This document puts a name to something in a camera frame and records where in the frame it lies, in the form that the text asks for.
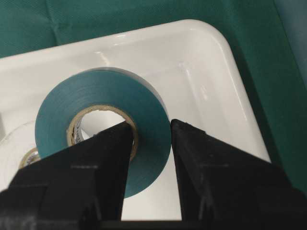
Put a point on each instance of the green table cloth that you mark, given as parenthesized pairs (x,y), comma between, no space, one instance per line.
(268,39)

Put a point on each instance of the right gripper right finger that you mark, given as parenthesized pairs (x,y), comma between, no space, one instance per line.
(225,188)

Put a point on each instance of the white tape roll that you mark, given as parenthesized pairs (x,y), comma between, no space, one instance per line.
(17,150)

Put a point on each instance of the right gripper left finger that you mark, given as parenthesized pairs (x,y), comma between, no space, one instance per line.
(73,189)

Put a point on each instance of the white plastic tray case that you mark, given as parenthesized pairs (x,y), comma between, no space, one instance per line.
(189,63)

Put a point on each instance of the teal green tape roll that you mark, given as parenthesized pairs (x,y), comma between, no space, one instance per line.
(130,95)

